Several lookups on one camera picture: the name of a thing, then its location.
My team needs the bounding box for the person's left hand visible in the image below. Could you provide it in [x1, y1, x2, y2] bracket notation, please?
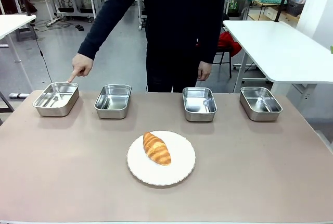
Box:
[197, 61, 212, 82]

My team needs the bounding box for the person's right hand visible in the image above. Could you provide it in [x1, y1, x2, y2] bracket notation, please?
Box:
[67, 53, 94, 83]

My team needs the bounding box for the person's left forearm black sleeve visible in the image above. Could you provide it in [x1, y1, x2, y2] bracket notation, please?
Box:
[200, 0, 229, 65]

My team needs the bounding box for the person's right forearm black sleeve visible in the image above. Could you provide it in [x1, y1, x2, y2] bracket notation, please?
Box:
[78, 0, 143, 61]

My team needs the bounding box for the stainless steel rectangular container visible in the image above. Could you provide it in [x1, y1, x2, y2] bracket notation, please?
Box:
[182, 86, 218, 122]
[32, 82, 80, 117]
[239, 86, 283, 122]
[94, 84, 132, 119]

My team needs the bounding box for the chair with red jacket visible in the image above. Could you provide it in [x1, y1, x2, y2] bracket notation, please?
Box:
[215, 31, 243, 79]

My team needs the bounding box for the person's torso black hoodie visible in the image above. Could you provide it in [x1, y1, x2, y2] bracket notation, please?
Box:
[140, 0, 227, 93]

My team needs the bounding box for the large white side table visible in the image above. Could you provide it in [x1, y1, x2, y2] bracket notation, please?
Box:
[222, 20, 333, 97]

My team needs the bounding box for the white desk with black pole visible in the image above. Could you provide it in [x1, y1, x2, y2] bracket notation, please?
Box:
[0, 14, 37, 91]

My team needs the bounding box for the golden brown croissant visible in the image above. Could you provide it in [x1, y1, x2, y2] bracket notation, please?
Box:
[143, 131, 172, 166]

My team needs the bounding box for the white scalloped plate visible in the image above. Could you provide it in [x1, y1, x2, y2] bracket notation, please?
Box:
[126, 130, 196, 186]

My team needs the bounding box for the dark grey storage crate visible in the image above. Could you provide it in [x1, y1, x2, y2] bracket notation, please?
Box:
[286, 0, 304, 17]

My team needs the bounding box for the black cable on floor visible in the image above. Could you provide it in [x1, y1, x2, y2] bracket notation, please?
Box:
[30, 23, 53, 84]

